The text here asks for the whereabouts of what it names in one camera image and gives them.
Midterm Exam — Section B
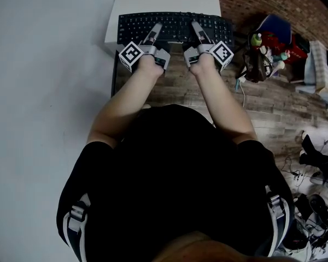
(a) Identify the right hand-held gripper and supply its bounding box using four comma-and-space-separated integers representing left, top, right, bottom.
183, 20, 235, 73

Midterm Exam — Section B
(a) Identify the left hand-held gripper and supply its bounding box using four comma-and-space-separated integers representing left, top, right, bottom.
118, 22, 172, 73

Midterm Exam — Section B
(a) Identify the black keyboard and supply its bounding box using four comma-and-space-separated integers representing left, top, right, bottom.
116, 11, 235, 47

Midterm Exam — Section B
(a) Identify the person's left forearm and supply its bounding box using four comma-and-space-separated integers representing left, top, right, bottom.
86, 55, 165, 150

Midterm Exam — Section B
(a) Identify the person's right forearm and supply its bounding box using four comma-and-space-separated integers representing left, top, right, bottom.
190, 55, 258, 147

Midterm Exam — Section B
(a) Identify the green bottle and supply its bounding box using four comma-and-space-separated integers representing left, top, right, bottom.
250, 33, 264, 46

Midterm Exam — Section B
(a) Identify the dark brown bag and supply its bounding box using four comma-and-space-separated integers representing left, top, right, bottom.
242, 46, 268, 84

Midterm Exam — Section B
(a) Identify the red bag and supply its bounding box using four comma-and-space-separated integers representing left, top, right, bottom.
259, 31, 308, 62

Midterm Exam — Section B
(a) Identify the blue chair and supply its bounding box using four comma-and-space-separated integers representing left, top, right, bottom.
255, 14, 292, 45

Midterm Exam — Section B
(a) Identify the plaid cloth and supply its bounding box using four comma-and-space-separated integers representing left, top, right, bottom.
303, 39, 328, 90

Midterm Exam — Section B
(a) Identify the person's black shirt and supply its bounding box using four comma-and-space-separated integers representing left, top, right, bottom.
56, 104, 296, 262

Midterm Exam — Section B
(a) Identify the black round device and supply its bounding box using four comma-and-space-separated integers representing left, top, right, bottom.
307, 193, 328, 226

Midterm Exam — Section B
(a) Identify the white cable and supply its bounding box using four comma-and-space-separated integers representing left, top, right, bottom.
235, 75, 248, 109

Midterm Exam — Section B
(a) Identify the tangle of black cables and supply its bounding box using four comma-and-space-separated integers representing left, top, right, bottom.
280, 157, 312, 190

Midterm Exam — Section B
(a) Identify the grey harness strap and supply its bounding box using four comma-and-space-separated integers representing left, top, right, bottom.
265, 186, 290, 256
67, 192, 91, 262

